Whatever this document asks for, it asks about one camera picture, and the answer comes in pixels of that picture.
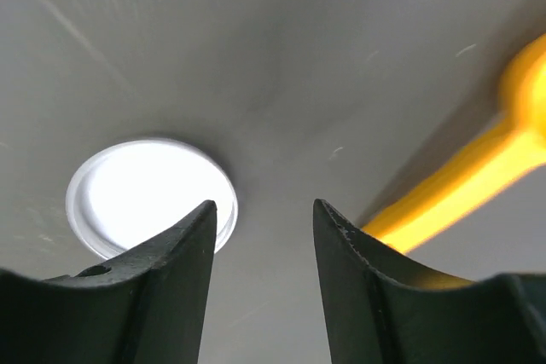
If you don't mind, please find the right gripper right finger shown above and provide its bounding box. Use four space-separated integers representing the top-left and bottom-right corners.
313 199 545 363

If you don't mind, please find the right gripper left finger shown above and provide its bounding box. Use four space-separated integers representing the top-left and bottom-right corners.
1 200 217 363

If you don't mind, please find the white round lid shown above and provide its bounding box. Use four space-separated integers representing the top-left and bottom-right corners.
65 138 239 259

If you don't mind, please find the yellow plastic scoop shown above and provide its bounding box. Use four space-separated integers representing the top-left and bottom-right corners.
363 37 545 253

